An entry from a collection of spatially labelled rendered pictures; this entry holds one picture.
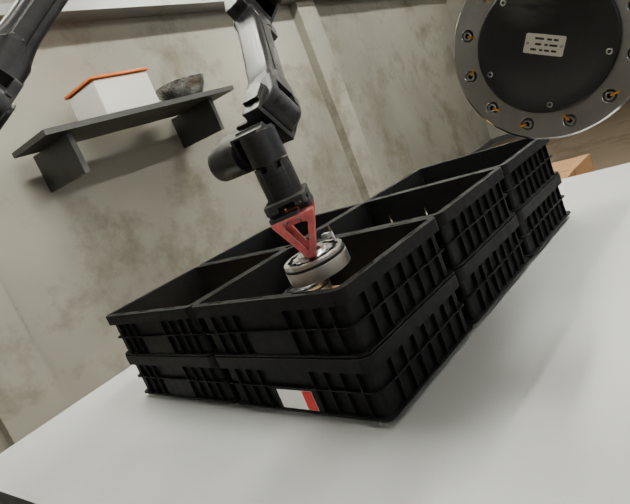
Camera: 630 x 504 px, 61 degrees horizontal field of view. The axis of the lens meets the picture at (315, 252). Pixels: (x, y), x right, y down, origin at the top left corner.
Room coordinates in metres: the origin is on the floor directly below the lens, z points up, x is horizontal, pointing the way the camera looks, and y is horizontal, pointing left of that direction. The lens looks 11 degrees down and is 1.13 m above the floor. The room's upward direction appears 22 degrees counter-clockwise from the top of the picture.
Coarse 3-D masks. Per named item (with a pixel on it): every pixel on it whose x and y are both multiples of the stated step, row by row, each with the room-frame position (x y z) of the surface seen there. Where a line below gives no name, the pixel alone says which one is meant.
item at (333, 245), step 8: (328, 240) 0.85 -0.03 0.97; (336, 240) 0.83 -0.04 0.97; (328, 248) 0.81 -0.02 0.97; (336, 248) 0.79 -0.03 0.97; (296, 256) 0.85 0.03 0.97; (320, 256) 0.79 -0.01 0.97; (328, 256) 0.78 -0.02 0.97; (288, 264) 0.83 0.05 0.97; (296, 264) 0.80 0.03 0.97; (304, 264) 0.78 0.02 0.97; (312, 264) 0.77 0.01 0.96; (288, 272) 0.80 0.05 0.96
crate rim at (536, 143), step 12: (504, 144) 1.40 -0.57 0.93; (528, 144) 1.25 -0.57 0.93; (540, 144) 1.28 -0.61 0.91; (468, 156) 1.48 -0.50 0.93; (516, 156) 1.17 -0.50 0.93; (528, 156) 1.22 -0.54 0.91; (420, 168) 1.61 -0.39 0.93; (504, 168) 1.13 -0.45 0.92; (444, 180) 1.23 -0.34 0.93; (384, 192) 1.46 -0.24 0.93; (396, 192) 1.34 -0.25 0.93
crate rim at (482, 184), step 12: (492, 168) 1.14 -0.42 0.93; (456, 180) 1.19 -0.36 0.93; (480, 180) 1.06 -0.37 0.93; (492, 180) 1.08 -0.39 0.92; (408, 192) 1.29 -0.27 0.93; (468, 192) 1.00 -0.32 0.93; (480, 192) 1.03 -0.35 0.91; (360, 204) 1.39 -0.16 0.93; (456, 204) 0.96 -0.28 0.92; (468, 204) 0.99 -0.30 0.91; (444, 216) 0.93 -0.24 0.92; (324, 228) 1.27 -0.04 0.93; (372, 228) 1.03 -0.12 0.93
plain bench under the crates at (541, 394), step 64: (576, 192) 1.52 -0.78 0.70; (576, 256) 1.06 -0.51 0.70; (512, 320) 0.90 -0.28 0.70; (576, 320) 0.81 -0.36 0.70; (128, 384) 1.45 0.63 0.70; (448, 384) 0.78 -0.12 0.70; (512, 384) 0.71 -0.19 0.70; (576, 384) 0.65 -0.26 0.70; (64, 448) 1.17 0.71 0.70; (128, 448) 1.03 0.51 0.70; (192, 448) 0.91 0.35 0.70; (256, 448) 0.82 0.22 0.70; (320, 448) 0.75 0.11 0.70; (384, 448) 0.68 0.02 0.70; (448, 448) 0.63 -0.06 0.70; (512, 448) 0.58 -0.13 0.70; (576, 448) 0.54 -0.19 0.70
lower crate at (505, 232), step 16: (512, 224) 1.09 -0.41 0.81; (496, 240) 1.03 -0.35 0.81; (512, 240) 1.10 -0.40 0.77; (480, 256) 0.98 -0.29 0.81; (496, 256) 1.03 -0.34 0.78; (512, 256) 1.08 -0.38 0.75; (464, 272) 0.93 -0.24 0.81; (480, 272) 0.99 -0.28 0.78; (496, 272) 1.03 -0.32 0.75; (512, 272) 1.07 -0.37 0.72; (464, 288) 0.94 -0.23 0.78; (480, 288) 0.97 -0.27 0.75; (496, 288) 1.01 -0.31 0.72; (464, 304) 0.94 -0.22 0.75; (480, 304) 0.96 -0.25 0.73
